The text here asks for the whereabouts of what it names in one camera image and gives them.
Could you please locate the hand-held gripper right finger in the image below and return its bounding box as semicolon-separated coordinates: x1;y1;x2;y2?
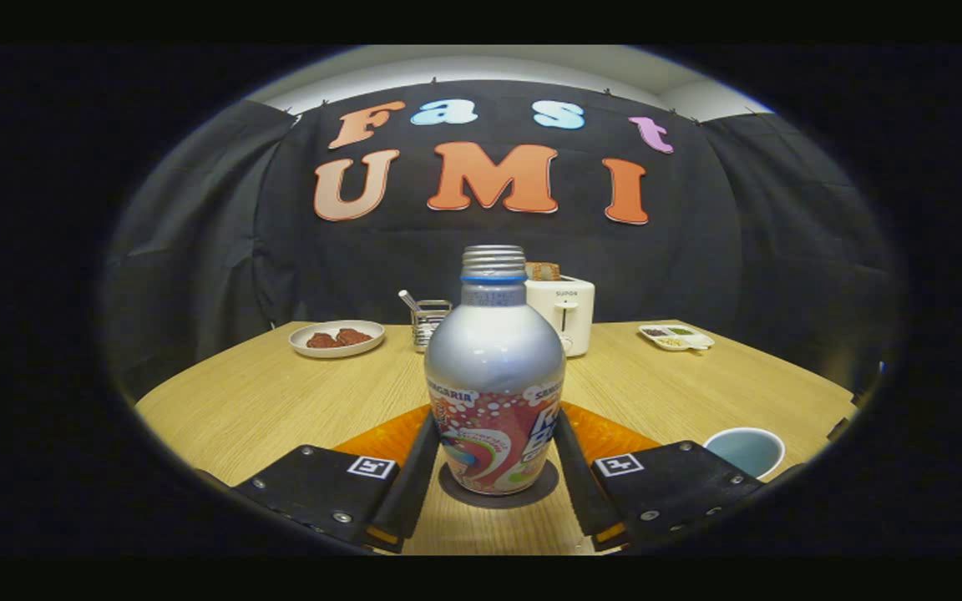
554;402;808;553

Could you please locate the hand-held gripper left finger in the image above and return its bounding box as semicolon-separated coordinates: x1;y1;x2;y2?
235;405;441;554

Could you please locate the dark brown round coaster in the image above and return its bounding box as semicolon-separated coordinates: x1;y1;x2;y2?
438;457;560;511

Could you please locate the silver bottle with colourful label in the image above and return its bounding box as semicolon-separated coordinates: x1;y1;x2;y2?
423;245;567;497

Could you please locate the white cup with blue inside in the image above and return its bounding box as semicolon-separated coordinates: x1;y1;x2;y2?
703;427;787;482

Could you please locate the white round plate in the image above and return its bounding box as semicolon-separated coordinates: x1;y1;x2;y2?
288;320;387;361

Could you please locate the wooden table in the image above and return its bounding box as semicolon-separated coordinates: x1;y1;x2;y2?
134;320;859;557

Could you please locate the white toaster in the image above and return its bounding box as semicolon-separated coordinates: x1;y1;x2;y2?
524;275;597;359

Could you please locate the white divided seasoning dish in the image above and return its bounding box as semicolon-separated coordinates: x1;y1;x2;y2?
637;323;716;352

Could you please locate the black backdrop cloth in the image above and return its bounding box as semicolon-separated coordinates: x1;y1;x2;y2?
101;79;908;403

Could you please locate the metal wire holder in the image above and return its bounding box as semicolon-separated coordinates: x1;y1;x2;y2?
411;299;454;354

